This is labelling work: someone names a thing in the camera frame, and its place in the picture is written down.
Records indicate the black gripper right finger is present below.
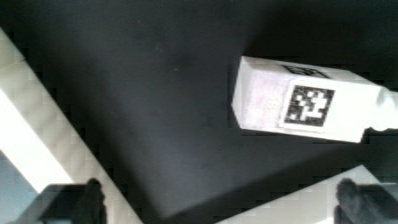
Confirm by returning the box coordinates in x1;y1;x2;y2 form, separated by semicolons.
335;178;398;224

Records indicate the white U-shaped fence wall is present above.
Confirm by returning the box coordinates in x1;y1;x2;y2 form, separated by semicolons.
0;29;144;224

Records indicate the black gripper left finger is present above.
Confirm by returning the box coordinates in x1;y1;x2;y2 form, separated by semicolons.
40;179;107;224

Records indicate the white table leg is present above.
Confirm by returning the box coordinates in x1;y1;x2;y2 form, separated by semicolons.
232;57;398;143

